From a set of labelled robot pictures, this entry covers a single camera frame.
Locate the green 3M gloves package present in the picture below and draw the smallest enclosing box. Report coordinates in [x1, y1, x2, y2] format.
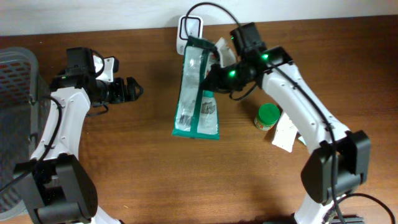
[172, 37, 220, 140]

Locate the green lid spice jar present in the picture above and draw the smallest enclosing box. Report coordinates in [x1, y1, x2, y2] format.
[254, 103, 280, 131]

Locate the dark grey plastic basket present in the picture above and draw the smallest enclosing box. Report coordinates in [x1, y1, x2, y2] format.
[0, 46, 50, 222]

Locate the white tube with tan cap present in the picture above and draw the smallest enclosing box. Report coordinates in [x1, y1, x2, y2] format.
[272, 111, 298, 152]

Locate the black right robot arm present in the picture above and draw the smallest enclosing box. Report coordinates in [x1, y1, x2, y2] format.
[200, 22, 371, 223]

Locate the mint green wipes packet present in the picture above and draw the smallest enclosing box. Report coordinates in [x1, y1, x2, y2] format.
[297, 135, 306, 146]

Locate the white barcode scanner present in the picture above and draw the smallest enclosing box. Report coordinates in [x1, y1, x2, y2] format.
[177, 15, 203, 55]

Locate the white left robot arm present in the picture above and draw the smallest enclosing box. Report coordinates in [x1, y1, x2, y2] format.
[14, 47, 144, 224]

